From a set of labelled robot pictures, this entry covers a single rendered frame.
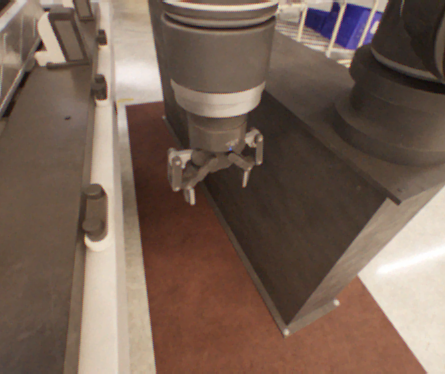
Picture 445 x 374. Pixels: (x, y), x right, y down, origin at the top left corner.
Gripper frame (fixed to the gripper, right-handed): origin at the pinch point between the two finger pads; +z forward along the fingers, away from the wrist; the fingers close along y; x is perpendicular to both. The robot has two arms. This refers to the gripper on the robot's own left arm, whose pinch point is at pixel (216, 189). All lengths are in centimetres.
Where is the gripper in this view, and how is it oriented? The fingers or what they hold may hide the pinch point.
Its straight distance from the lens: 41.7
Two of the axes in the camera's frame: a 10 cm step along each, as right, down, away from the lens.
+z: -0.3, 6.9, 7.3
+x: -4.3, -6.6, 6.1
